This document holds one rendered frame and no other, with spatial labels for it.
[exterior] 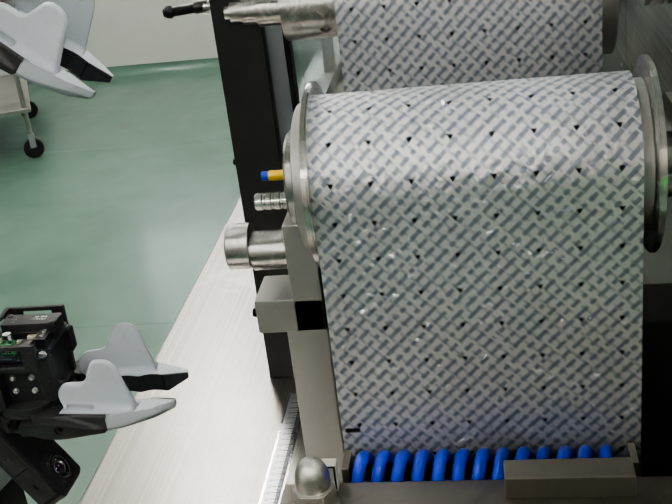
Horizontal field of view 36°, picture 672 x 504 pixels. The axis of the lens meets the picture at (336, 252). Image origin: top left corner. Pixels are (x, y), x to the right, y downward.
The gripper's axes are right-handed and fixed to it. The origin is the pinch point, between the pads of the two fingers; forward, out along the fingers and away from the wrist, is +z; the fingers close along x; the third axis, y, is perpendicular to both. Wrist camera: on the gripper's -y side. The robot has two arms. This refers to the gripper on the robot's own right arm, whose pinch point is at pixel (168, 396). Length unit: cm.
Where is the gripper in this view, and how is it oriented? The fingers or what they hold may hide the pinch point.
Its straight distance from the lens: 85.6
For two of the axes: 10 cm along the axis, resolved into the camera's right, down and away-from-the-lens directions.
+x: 1.1, -4.2, 9.0
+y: -1.1, -9.0, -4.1
